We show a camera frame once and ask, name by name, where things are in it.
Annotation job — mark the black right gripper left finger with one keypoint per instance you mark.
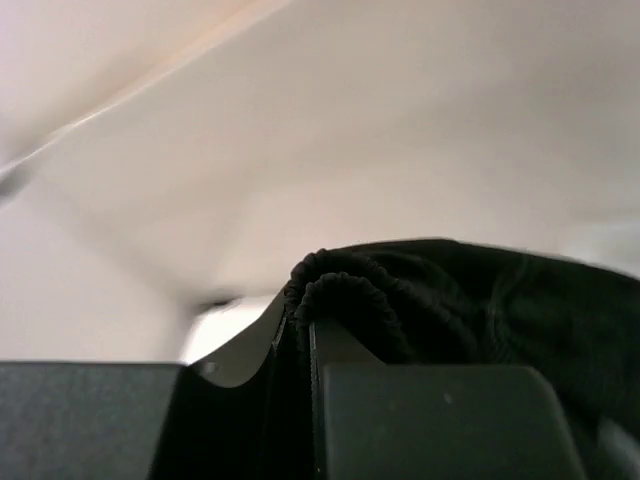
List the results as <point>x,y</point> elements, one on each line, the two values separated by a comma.
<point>214,417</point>

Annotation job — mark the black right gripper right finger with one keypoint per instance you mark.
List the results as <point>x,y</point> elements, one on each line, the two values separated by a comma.
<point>374,421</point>

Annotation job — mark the black shorts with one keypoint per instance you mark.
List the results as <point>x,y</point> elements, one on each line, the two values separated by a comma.
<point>438,301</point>

